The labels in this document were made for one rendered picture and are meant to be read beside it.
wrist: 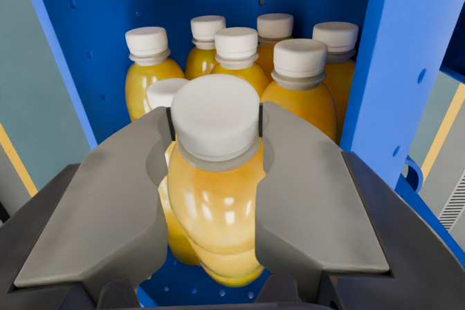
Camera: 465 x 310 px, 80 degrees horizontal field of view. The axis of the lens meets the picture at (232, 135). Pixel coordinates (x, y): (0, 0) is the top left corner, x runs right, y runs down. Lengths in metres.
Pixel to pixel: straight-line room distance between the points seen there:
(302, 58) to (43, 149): 1.83
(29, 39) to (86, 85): 1.36
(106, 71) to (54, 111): 1.45
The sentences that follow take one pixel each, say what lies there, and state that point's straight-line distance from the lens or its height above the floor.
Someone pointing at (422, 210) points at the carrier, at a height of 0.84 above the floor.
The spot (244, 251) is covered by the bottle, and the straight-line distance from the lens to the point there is 0.19.
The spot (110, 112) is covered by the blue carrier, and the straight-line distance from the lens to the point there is 0.32.
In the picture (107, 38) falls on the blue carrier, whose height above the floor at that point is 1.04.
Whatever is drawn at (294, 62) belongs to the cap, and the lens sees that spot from 0.21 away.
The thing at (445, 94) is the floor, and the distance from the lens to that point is 1.86.
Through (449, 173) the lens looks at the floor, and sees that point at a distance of 2.26.
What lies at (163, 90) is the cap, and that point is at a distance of 0.24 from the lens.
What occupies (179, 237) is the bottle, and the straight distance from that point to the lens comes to 0.32.
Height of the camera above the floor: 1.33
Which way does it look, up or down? 57 degrees down
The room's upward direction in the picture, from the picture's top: 178 degrees clockwise
